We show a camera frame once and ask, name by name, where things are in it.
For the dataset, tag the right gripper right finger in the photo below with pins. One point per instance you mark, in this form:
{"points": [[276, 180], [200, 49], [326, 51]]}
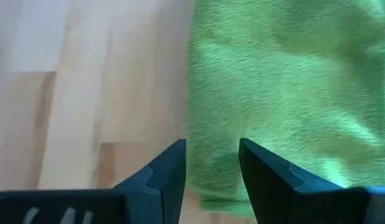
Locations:
{"points": [[270, 186]]}

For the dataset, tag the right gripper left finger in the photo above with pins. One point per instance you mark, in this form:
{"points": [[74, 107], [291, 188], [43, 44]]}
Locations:
{"points": [[161, 186]]}

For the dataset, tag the dark green microfiber towel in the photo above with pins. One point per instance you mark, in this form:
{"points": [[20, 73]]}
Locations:
{"points": [[289, 93]]}

